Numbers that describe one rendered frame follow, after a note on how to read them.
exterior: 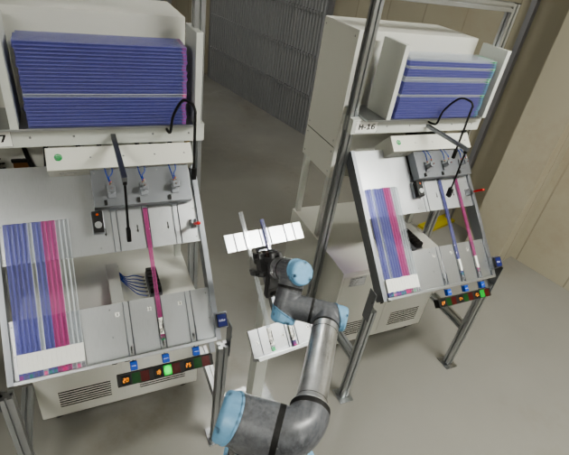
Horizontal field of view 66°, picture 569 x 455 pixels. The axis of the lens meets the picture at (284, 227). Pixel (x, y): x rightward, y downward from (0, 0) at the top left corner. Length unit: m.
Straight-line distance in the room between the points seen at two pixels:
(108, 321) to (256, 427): 0.83
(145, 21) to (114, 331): 1.10
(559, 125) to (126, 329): 2.99
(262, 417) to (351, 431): 1.47
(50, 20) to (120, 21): 0.22
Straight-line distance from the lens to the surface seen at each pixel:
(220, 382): 1.99
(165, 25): 1.79
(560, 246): 4.05
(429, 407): 2.70
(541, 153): 3.64
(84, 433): 2.41
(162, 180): 1.69
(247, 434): 1.02
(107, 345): 1.69
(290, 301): 1.28
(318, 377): 1.12
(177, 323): 1.71
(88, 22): 1.76
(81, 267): 2.24
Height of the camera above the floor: 2.02
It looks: 33 degrees down
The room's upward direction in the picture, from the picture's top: 9 degrees clockwise
